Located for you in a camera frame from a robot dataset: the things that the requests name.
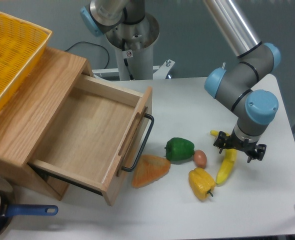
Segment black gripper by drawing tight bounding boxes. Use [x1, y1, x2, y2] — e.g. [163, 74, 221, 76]
[213, 131, 267, 163]

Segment yellow banana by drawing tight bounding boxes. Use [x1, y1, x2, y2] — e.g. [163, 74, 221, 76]
[210, 130, 238, 187]

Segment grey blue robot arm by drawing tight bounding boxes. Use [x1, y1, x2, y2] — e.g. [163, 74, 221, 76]
[80, 0, 281, 160]

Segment brown egg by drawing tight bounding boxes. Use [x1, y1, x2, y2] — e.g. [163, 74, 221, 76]
[193, 149, 207, 169]

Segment yellow bell pepper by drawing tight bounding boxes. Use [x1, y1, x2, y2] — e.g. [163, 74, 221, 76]
[188, 167, 216, 201]

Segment green bell pepper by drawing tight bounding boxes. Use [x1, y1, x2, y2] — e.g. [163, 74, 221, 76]
[164, 137, 195, 162]

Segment orange triangular sandwich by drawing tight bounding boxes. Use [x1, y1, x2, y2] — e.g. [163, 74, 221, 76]
[131, 154, 171, 188]

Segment wooden drawer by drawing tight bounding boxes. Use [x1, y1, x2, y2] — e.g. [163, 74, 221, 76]
[28, 75, 153, 206]

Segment wooden cabinet box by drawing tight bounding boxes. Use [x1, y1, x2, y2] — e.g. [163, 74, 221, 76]
[0, 47, 93, 200]

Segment yellow plastic basket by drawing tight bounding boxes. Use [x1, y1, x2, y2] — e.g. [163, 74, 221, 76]
[0, 12, 52, 112]

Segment black metal drawer handle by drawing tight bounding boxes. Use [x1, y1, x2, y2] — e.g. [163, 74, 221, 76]
[120, 113, 155, 173]

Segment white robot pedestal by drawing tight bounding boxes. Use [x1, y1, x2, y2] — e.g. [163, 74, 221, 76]
[105, 13, 160, 81]

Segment black cable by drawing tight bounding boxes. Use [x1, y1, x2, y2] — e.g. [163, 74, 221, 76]
[64, 41, 110, 70]

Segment blue handled frying pan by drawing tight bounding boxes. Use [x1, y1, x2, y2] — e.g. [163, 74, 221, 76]
[0, 190, 59, 233]

